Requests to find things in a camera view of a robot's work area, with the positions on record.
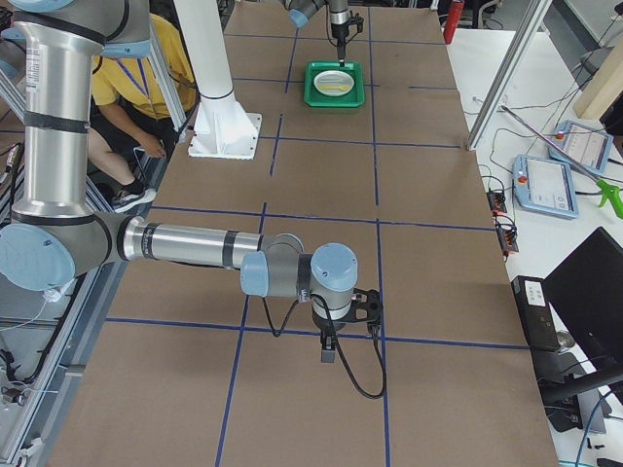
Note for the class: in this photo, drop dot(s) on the red cylinder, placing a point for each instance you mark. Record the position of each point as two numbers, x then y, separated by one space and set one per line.
453 17

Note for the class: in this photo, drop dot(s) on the black computer monitor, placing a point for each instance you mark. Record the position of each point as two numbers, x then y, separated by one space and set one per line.
585 290

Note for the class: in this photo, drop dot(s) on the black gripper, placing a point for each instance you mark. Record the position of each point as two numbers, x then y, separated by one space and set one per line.
327 323
339 32

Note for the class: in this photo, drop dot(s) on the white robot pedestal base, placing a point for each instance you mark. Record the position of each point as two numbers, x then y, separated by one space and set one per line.
222 129

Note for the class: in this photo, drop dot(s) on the person in yellow shirt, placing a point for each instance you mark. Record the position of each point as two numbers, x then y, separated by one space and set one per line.
130 113

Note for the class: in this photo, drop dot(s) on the yellow plastic spoon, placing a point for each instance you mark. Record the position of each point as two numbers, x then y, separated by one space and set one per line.
334 89

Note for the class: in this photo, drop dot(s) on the aluminium frame post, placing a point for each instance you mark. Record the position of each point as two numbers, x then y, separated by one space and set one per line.
520 42

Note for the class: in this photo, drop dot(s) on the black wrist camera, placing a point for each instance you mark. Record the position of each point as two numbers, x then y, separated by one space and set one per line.
355 20
367 307

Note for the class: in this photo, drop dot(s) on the green plastic tray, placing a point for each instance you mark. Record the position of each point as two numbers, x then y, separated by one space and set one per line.
354 99

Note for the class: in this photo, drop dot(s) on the near blue teach pendant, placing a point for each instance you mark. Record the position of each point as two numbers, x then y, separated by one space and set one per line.
544 186

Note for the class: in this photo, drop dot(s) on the black mini computer box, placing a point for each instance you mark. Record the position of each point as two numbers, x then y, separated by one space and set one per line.
536 316

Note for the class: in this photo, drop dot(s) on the far blue teach pendant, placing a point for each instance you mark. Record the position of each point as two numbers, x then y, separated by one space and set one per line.
591 147

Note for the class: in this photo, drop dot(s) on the green handled reacher grabber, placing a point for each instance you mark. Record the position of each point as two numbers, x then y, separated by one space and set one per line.
610 193

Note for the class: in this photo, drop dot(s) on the blue teach pendant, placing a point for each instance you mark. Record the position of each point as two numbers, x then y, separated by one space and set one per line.
591 147
544 186

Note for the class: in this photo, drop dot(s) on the white round plate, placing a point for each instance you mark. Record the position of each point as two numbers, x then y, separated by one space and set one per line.
335 78

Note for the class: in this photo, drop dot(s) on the black power strip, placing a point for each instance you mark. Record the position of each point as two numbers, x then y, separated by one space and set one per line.
505 227

